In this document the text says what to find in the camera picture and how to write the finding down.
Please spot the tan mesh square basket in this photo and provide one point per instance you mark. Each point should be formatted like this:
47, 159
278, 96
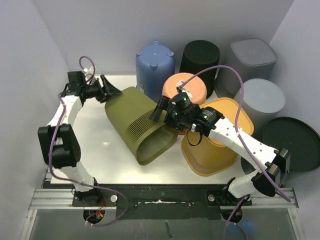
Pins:
207, 157

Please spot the dark navy round bin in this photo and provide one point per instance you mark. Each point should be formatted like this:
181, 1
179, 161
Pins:
294, 135

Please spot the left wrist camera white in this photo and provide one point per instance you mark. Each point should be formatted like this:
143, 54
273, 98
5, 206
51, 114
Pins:
90, 76

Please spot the tan round bin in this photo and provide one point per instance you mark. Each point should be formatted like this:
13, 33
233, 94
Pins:
196, 86

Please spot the grey mesh square basket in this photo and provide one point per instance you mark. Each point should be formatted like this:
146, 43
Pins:
251, 58

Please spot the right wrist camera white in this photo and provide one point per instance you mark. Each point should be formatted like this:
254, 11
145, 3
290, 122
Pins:
181, 89

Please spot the green mesh square basket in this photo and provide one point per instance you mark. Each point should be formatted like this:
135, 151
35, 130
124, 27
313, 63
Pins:
129, 114

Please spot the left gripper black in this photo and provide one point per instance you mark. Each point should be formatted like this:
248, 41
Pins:
107, 90

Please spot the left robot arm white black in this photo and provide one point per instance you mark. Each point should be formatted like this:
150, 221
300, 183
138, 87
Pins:
60, 148

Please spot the blue round bin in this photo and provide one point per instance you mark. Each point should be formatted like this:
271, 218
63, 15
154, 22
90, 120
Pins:
154, 64

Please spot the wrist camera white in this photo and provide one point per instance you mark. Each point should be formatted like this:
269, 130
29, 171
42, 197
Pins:
181, 89
90, 76

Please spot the black ribbed round bin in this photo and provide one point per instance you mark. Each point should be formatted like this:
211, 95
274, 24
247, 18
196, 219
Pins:
199, 55

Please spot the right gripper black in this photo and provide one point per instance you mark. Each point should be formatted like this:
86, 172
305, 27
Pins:
164, 110

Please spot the light grey round bin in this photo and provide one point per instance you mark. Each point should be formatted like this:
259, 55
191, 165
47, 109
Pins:
262, 101

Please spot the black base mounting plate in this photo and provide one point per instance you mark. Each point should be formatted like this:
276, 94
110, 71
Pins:
157, 201

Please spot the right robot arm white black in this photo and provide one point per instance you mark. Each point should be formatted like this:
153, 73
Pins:
271, 165

